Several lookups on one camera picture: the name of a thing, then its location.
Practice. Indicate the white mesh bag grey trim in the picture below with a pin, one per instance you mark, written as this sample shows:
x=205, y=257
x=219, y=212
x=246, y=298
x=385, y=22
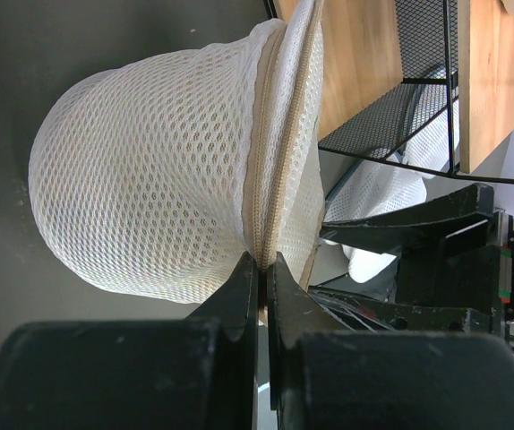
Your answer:
x=374, y=189

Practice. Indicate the black wire wooden shelf rack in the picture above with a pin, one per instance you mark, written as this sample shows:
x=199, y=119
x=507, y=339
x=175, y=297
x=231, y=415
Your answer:
x=400, y=72

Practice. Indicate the white mesh bra laundry bag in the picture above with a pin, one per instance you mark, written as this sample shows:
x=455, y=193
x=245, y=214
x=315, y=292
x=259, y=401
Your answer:
x=154, y=178

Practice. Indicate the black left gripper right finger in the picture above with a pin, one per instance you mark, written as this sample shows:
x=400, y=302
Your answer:
x=326, y=376

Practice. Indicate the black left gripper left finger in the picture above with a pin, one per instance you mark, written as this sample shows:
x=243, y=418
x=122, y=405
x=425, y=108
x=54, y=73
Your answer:
x=195, y=373

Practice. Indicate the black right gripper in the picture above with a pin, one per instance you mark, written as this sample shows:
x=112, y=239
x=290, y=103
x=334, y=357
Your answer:
x=455, y=281

